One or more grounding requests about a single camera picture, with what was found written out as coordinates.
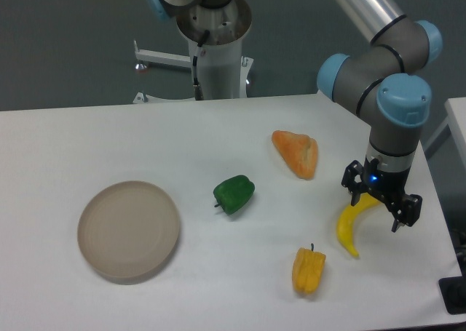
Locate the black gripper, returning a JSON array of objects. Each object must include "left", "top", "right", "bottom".
[{"left": 341, "top": 159, "right": 422, "bottom": 233}]

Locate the green toy bell pepper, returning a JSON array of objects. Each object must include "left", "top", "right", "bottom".
[{"left": 213, "top": 175, "right": 256, "bottom": 215}]

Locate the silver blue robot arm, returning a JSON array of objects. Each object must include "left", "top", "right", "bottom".
[{"left": 147, "top": 0, "right": 443, "bottom": 229}]

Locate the yellow toy bell pepper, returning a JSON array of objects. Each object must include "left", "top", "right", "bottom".
[{"left": 291, "top": 247, "right": 326, "bottom": 295}]

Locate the yellow toy banana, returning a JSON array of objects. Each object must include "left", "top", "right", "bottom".
[{"left": 336, "top": 194, "right": 381, "bottom": 258}]

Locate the orange toy bread piece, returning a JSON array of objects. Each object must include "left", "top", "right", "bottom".
[{"left": 272, "top": 130, "right": 318, "bottom": 180}]

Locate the white side table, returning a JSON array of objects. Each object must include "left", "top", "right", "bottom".
[{"left": 423, "top": 97, "right": 466, "bottom": 164}]

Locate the black device at table edge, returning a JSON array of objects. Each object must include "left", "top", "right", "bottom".
[{"left": 438, "top": 228, "right": 466, "bottom": 315}]

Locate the beige round plate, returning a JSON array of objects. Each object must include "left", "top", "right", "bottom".
[{"left": 77, "top": 180, "right": 181, "bottom": 284}]

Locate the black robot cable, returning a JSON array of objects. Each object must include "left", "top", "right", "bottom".
[{"left": 191, "top": 30, "right": 210, "bottom": 100}]

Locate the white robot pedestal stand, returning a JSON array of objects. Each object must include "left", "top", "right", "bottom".
[{"left": 134, "top": 0, "right": 253, "bottom": 100}]

